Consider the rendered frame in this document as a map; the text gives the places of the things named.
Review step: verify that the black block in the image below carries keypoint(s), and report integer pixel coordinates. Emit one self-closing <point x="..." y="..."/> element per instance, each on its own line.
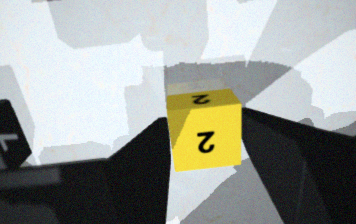
<point x="14" y="148"/>

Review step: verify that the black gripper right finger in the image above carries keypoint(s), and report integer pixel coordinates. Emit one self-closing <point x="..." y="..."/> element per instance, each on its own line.
<point x="309" y="173"/>

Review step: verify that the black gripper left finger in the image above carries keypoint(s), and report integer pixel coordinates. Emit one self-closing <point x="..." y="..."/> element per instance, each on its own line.
<point x="129" y="187"/>

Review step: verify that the yellow block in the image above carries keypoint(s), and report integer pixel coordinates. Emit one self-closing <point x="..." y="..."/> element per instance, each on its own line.
<point x="205" y="129"/>

